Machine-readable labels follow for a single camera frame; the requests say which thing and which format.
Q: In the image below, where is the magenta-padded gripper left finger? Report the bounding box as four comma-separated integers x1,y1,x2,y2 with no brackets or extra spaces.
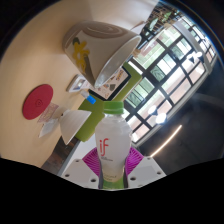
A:
61,148,101,189

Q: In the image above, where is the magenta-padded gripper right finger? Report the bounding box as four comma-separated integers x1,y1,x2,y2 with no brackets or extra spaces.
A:
123,146,167,188

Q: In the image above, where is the green-capped clear drink bottle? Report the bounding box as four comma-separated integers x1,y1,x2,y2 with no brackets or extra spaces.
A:
94,100,132,190

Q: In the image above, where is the curved linear ceiling light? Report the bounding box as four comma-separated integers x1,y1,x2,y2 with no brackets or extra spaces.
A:
149,124,183,158

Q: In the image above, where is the small blue-capped bottle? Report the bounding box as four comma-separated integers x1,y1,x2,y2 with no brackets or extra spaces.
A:
79,90,98,104

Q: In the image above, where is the flat round red coaster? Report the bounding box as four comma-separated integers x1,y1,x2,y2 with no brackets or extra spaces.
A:
22,83,54,121

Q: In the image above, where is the small rectangular box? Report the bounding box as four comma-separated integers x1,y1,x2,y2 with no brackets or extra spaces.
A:
66,74,89,94

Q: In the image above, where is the sticker-covered laptop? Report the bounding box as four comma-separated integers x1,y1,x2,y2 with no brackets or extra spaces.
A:
88,63,133,101

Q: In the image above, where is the paper cup with yellow print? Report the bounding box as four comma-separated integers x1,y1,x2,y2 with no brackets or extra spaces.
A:
62,20,143,89

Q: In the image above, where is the group of wooden chairs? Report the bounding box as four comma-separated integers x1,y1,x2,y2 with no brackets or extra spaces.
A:
146,9,181,31

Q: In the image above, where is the black-framed window wall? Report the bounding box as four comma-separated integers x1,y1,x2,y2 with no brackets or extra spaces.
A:
123,13,218,144

